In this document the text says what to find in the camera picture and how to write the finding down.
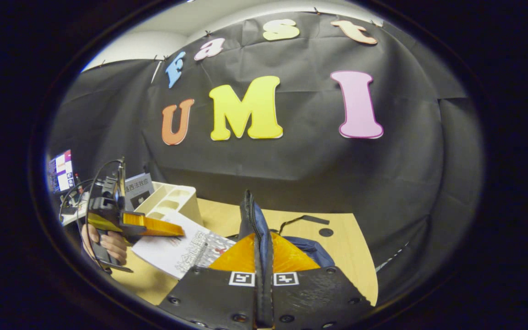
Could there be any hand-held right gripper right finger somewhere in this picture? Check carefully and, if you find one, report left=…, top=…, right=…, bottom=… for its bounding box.
left=264, top=231, right=374, bottom=330

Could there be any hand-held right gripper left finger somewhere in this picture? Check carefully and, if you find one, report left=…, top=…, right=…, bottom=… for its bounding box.
left=158, top=231, right=264, bottom=330

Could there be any white cover book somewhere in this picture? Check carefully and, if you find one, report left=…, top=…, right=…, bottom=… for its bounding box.
left=131, top=210, right=236, bottom=280

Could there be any white plastic bookshelf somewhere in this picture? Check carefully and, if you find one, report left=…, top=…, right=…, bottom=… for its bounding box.
left=133, top=182, right=204, bottom=226

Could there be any blue schoolbag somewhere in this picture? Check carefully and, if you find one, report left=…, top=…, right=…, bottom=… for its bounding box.
left=225, top=189, right=336, bottom=275

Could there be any white side table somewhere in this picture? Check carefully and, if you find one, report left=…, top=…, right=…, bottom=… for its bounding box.
left=60, top=192, right=91, bottom=226

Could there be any computer monitor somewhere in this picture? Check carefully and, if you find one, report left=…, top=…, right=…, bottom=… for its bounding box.
left=46, top=150, right=76, bottom=194

